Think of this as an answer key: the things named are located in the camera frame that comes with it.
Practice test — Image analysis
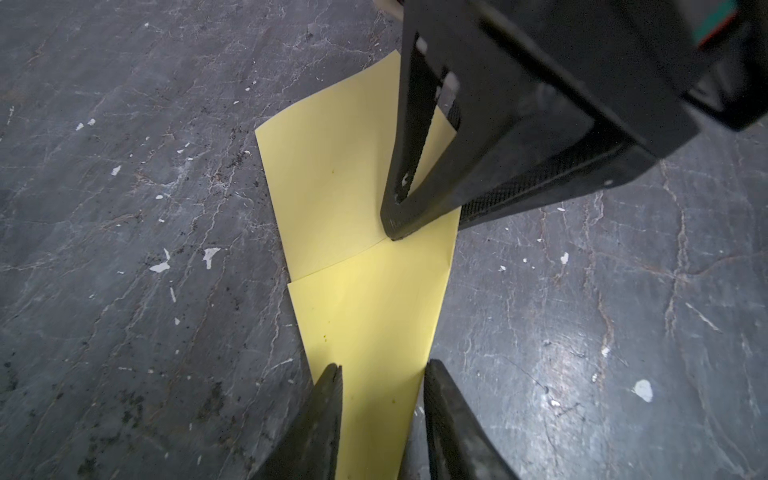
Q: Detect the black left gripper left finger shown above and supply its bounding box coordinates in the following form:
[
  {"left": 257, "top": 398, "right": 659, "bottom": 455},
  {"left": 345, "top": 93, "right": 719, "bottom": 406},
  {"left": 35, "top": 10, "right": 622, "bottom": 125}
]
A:
[{"left": 252, "top": 363, "right": 343, "bottom": 479}]

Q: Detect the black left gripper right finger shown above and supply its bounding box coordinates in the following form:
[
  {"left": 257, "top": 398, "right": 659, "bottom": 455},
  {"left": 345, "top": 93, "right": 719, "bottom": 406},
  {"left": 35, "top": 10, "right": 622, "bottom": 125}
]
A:
[{"left": 423, "top": 359, "right": 518, "bottom": 480}]

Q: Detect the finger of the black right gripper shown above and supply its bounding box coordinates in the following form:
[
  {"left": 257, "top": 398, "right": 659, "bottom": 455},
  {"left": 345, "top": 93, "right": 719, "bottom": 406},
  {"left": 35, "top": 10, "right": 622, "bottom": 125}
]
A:
[
  {"left": 446, "top": 95, "right": 658, "bottom": 230},
  {"left": 381, "top": 1, "right": 594, "bottom": 240}
]

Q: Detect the yellow square paper sheet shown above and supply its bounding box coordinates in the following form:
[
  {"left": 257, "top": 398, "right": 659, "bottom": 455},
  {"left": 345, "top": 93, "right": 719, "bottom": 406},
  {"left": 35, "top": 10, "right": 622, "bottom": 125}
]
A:
[{"left": 255, "top": 52, "right": 459, "bottom": 479}]

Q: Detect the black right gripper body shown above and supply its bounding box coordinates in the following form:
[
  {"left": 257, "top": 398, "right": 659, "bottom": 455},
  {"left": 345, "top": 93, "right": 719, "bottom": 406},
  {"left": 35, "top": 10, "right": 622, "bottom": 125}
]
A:
[{"left": 476, "top": 1, "right": 767, "bottom": 158}]

